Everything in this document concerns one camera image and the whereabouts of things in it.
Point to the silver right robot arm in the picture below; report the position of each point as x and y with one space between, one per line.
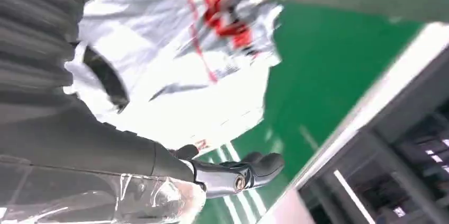
31 22

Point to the green conveyor belt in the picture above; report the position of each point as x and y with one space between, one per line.
315 75

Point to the dark metal equipment frame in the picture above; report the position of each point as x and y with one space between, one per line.
403 166

